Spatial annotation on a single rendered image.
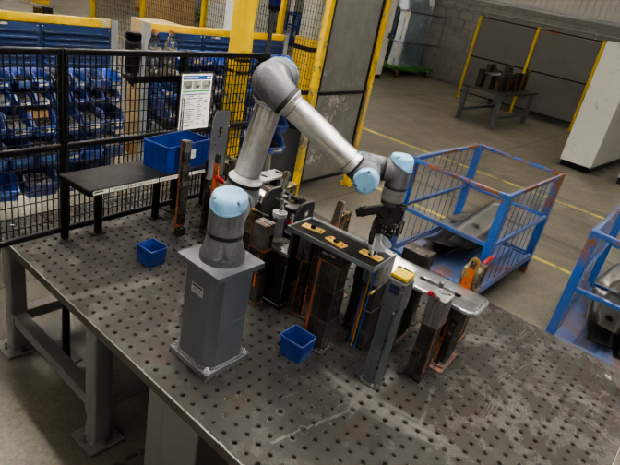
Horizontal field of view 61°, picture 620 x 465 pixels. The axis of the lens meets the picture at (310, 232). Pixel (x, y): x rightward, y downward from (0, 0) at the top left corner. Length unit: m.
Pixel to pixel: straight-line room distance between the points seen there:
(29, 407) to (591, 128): 8.72
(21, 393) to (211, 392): 1.29
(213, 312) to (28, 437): 1.23
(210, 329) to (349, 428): 0.55
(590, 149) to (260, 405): 8.47
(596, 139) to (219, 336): 8.47
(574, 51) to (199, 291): 12.75
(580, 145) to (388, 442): 8.34
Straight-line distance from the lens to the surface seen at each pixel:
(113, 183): 2.45
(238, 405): 1.81
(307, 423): 1.80
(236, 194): 1.67
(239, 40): 3.10
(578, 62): 13.91
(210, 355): 1.86
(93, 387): 2.41
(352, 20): 5.25
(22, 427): 2.76
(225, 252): 1.69
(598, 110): 9.69
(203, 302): 1.76
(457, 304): 2.04
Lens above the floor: 1.96
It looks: 25 degrees down
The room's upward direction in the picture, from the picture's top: 12 degrees clockwise
